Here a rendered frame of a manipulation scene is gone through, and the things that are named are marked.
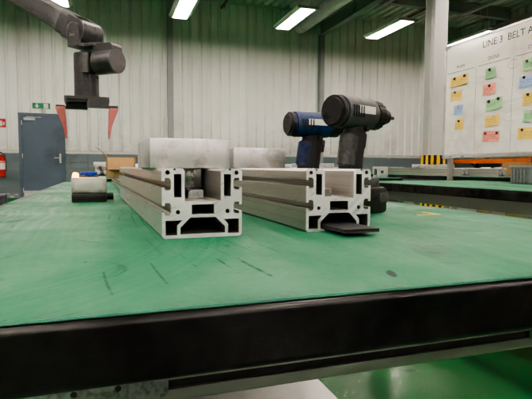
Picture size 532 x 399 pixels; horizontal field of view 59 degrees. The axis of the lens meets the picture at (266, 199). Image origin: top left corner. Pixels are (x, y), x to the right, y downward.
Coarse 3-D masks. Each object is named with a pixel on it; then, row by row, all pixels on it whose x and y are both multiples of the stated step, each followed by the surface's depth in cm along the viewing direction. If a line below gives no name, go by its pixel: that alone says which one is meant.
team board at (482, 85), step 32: (512, 32) 355; (448, 64) 421; (480, 64) 386; (512, 64) 355; (448, 96) 422; (480, 96) 386; (512, 96) 356; (448, 128) 423; (480, 128) 387; (512, 128) 356; (448, 160) 429
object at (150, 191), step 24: (120, 168) 126; (144, 168) 75; (168, 168) 60; (120, 192) 128; (144, 192) 74; (168, 192) 57; (192, 192) 62; (216, 192) 61; (240, 192) 60; (144, 216) 74; (168, 216) 57; (192, 216) 58; (216, 216) 59; (240, 216) 60
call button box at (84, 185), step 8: (80, 176) 115; (88, 176) 115; (96, 176) 116; (72, 184) 112; (80, 184) 113; (88, 184) 113; (96, 184) 114; (104, 184) 115; (72, 192) 112; (80, 192) 113; (88, 192) 113; (96, 192) 114; (104, 192) 115; (112, 192) 119; (72, 200) 112; (80, 200) 113; (88, 200) 113; (96, 200) 114; (104, 200) 115
